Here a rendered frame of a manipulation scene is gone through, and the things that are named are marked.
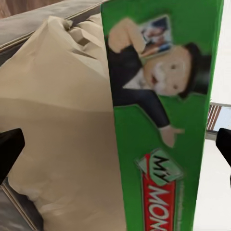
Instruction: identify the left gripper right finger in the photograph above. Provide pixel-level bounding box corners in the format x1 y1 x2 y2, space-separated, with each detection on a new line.
216 128 231 166

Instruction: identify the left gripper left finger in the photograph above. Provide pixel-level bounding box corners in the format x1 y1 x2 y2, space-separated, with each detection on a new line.
0 128 25 186

